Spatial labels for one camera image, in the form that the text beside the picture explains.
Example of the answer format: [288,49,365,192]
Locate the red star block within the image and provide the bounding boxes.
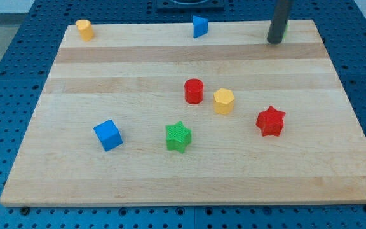
[256,106,286,137]

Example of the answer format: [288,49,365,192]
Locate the black cylindrical robot arm stick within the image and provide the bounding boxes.
[267,0,294,45]

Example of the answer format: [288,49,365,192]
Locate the yellow hexagon block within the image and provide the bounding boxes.
[213,88,235,115]

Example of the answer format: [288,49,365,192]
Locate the green block behind stick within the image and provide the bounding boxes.
[282,21,289,39]

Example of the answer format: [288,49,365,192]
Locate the green star block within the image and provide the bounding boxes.
[166,121,192,153]

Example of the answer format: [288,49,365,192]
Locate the wooden board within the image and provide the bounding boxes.
[0,20,366,207]

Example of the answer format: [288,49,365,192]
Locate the blue cube block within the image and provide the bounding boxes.
[93,120,123,151]

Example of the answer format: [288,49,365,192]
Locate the red cylinder block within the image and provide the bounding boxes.
[184,78,204,104]

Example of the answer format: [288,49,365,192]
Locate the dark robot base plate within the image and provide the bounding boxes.
[155,0,224,11]

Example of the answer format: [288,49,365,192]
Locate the blue triangle block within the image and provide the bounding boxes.
[192,15,208,38]

